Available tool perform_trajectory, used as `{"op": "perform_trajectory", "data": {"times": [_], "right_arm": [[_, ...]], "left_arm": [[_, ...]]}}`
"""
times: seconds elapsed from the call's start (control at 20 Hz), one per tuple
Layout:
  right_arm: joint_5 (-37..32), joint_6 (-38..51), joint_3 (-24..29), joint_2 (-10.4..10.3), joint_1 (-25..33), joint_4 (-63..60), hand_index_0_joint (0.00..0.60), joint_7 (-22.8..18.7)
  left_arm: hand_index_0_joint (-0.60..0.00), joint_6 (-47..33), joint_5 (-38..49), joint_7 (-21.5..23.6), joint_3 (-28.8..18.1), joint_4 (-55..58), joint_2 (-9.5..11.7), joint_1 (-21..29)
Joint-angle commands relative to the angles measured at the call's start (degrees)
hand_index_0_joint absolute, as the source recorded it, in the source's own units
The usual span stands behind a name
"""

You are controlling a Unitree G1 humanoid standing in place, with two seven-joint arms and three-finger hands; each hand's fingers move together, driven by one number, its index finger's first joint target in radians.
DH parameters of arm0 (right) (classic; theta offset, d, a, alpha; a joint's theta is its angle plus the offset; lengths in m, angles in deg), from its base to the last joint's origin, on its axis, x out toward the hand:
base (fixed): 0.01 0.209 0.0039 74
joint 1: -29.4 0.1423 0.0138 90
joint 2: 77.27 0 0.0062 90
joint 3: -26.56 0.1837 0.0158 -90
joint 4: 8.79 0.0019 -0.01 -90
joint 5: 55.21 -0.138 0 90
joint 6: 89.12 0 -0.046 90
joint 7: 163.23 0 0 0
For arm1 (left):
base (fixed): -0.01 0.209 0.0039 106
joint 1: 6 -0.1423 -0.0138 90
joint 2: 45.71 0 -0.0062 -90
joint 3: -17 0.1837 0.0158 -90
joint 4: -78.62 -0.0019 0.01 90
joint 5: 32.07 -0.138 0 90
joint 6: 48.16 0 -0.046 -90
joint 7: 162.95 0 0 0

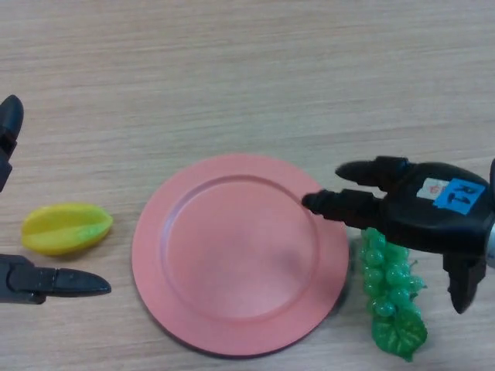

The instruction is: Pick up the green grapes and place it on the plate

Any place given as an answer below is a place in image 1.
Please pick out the pink round plate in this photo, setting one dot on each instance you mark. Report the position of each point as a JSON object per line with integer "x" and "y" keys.
{"x": 239, "y": 255}

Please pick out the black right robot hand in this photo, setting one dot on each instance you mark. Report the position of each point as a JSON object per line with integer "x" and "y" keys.
{"x": 417, "y": 220}

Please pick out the yellow plastic starfruit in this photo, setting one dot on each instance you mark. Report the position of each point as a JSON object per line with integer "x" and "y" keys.
{"x": 65, "y": 230}

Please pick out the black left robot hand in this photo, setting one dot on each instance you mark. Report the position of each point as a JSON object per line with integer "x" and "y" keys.
{"x": 23, "y": 280}

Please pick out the green plastic grape bunch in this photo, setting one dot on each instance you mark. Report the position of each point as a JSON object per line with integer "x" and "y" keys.
{"x": 386, "y": 278}

